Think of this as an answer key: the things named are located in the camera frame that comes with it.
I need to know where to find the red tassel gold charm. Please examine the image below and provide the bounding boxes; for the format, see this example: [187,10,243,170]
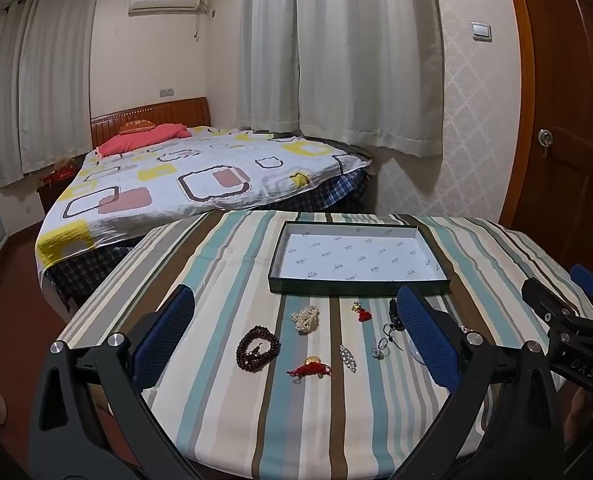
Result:
[286,356,334,381]

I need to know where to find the white air conditioner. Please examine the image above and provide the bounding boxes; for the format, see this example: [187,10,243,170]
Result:
[129,0,210,16]

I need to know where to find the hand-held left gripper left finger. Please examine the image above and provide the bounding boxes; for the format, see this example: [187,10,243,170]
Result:
[29,284,197,480]

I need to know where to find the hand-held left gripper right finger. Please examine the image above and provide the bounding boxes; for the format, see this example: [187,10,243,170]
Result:
[395,284,569,480]

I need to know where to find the wooden bed headboard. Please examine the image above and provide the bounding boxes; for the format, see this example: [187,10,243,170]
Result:
[90,97,211,148]

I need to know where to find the brown wooden door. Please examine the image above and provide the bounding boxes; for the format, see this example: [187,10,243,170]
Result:
[501,0,593,281]

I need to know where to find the bed with patterned sheet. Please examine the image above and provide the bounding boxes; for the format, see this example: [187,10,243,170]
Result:
[35,125,372,281]

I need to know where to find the dark wooden nightstand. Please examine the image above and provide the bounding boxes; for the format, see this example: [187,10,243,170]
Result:
[36,175,80,218]

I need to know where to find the black bead bracelet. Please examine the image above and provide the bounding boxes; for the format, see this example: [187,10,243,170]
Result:
[387,299,406,332]

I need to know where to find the shallow dark green box tray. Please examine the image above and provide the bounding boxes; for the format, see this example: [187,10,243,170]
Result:
[268,220,449,296]

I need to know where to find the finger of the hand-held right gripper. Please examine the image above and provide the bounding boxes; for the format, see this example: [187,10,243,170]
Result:
[570,264,593,306]
[521,277,593,331]

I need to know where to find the pink pillow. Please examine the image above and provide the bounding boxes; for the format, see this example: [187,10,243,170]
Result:
[97,123,192,157]

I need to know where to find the pearl bracelet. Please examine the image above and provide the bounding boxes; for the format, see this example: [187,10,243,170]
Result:
[291,306,322,333]

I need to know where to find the person's right hand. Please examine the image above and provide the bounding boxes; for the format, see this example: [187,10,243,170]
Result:
[561,387,593,450]

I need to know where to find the brown wooden bead bracelet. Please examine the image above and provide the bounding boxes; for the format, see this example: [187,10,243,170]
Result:
[235,326,281,372]

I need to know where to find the striped tablecloth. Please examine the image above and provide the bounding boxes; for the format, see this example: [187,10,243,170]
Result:
[56,210,593,480]

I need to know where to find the white window curtain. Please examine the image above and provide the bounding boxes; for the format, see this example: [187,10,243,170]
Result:
[0,0,102,188]
[296,0,444,158]
[237,0,302,133]

